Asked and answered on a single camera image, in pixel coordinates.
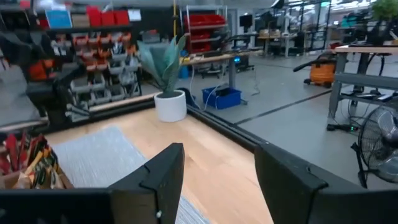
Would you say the grey woven mat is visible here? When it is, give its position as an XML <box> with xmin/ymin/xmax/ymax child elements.
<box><xmin>51</xmin><ymin>126</ymin><xmax>212</xmax><ymax>224</ymax></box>

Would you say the blue sign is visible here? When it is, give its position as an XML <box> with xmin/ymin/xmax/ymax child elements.
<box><xmin>45</xmin><ymin>9</ymin><xmax>73</xmax><ymax>29</ymax></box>

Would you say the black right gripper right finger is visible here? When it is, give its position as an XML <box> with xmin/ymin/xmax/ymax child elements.
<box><xmin>254</xmin><ymin>143</ymin><xmax>398</xmax><ymax>224</ymax></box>

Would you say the orange shop vacuum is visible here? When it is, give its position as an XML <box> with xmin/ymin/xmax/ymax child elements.
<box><xmin>293</xmin><ymin>51</ymin><xmax>339</xmax><ymax>89</ymax></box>

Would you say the grey metal desk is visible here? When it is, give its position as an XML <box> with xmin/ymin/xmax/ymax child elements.
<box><xmin>327</xmin><ymin>44</ymin><xmax>398</xmax><ymax>119</ymax></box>

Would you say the blue plastic bin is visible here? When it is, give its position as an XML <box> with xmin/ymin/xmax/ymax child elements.
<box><xmin>201</xmin><ymin>86</ymin><xmax>243</xmax><ymax>110</ymax></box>

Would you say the black floor fan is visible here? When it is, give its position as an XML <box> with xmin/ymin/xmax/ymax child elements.
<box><xmin>350</xmin><ymin>105</ymin><xmax>398</xmax><ymax>190</ymax></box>

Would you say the snake plant in white pot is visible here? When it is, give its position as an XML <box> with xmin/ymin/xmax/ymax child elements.
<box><xmin>136</xmin><ymin>34</ymin><xmax>189</xmax><ymax>123</ymax></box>

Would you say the black power strip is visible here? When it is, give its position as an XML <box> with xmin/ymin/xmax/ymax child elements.
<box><xmin>325</xmin><ymin>123</ymin><xmax>359</xmax><ymax>133</ymax></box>

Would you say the beige tea packet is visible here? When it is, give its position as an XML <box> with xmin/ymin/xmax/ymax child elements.
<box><xmin>12</xmin><ymin>167</ymin><xmax>65</xmax><ymax>190</ymax></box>

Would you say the black aluminium table frame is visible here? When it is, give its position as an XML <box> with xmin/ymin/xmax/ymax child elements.
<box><xmin>0</xmin><ymin>93</ymin><xmax>269</xmax><ymax>154</ymax></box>

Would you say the yellow hanging cable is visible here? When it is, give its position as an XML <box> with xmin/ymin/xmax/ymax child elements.
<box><xmin>172</xmin><ymin>0</ymin><xmax>178</xmax><ymax>38</ymax></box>

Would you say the orange tea packet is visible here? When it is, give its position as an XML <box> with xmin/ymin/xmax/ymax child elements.
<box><xmin>24</xmin><ymin>147</ymin><xmax>59</xmax><ymax>177</ymax></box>

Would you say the wooden three-compartment tray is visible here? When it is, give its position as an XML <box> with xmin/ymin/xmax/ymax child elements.
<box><xmin>0</xmin><ymin>167</ymin><xmax>75</xmax><ymax>190</ymax></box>

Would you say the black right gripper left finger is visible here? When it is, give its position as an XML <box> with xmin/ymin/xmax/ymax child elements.
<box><xmin>0</xmin><ymin>142</ymin><xmax>186</xmax><ymax>224</ymax></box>

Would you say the wire rack with red bins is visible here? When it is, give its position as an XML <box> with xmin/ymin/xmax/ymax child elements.
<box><xmin>183</xmin><ymin>4</ymin><xmax>230</xmax><ymax>56</ymax></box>

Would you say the small green plant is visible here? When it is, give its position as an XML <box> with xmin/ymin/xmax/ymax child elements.
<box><xmin>371</xmin><ymin>0</ymin><xmax>398</xmax><ymax>22</ymax></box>

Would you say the wooden desk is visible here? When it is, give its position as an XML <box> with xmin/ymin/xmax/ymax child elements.
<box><xmin>181</xmin><ymin>51</ymin><xmax>259</xmax><ymax>90</ymax></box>

